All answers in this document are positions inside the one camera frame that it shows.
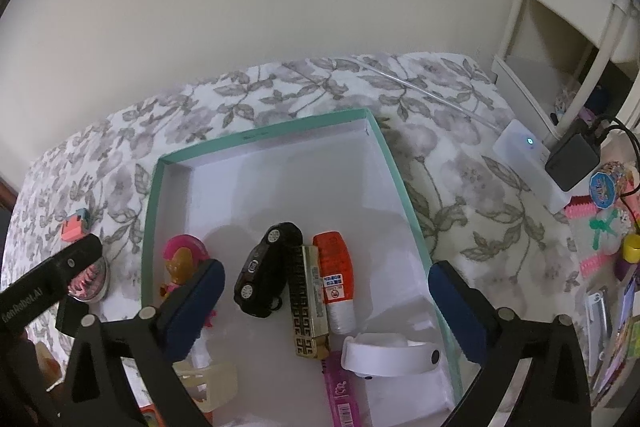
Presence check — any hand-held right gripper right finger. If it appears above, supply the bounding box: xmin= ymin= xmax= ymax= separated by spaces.
xmin=427 ymin=259 xmax=593 ymax=427

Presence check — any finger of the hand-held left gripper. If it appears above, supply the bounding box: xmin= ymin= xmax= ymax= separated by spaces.
xmin=47 ymin=234 xmax=104 ymax=297

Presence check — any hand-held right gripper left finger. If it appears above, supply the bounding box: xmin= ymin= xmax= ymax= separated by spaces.
xmin=60 ymin=257 xmax=227 ymax=427

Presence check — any clear jar of beads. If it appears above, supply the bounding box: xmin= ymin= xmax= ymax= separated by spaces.
xmin=67 ymin=257 xmax=111 ymax=305

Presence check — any cream hair clip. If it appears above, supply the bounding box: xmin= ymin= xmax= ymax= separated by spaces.
xmin=172 ymin=361 xmax=240 ymax=413

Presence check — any black toy car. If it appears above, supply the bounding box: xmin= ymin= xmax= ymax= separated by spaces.
xmin=233 ymin=222 xmax=304 ymax=319

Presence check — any white watch band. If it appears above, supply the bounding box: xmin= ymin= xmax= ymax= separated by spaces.
xmin=341 ymin=332 xmax=443 ymax=380

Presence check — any gold patterned lighter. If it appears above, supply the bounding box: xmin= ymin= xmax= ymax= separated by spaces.
xmin=286 ymin=244 xmax=331 ymax=360

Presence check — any pink packet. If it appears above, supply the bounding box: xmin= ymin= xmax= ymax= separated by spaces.
xmin=322 ymin=352 xmax=363 ymax=427

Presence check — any teal cardboard box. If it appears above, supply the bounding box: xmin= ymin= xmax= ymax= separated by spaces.
xmin=141 ymin=107 xmax=465 ymax=427

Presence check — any salmon and blue plastic toy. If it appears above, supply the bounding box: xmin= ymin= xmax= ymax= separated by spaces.
xmin=61 ymin=207 xmax=92 ymax=244

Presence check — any pink toy figure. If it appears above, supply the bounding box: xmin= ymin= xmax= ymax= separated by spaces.
xmin=159 ymin=234 xmax=217 ymax=323

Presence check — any orange and white bottle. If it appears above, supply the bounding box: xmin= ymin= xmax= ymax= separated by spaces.
xmin=312 ymin=231 xmax=358 ymax=335

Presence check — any floral blanket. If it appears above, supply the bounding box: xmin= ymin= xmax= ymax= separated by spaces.
xmin=7 ymin=52 xmax=586 ymax=358

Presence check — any pink knitted piece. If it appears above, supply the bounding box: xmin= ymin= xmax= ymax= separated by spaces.
xmin=564 ymin=194 xmax=631 ymax=278

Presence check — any pile of stationery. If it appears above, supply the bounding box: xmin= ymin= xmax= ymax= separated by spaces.
xmin=585 ymin=267 xmax=640 ymax=408

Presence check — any green bow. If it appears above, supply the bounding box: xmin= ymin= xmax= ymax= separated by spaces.
xmin=587 ymin=212 xmax=623 ymax=253

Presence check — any white power strip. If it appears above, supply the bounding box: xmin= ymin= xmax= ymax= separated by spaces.
xmin=492 ymin=118 xmax=576 ymax=214

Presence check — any yellow round object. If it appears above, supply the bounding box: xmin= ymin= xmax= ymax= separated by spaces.
xmin=621 ymin=234 xmax=640 ymax=264

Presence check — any colourful round box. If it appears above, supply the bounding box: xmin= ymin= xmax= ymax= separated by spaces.
xmin=589 ymin=171 xmax=623 ymax=208

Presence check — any black power adapter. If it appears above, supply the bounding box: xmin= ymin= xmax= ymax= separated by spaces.
xmin=544 ymin=129 xmax=601 ymax=192

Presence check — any white shelf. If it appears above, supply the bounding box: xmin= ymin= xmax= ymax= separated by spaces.
xmin=491 ymin=0 xmax=640 ymax=148

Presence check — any black cable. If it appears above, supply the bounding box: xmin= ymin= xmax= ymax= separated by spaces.
xmin=592 ymin=116 xmax=640 ymax=148

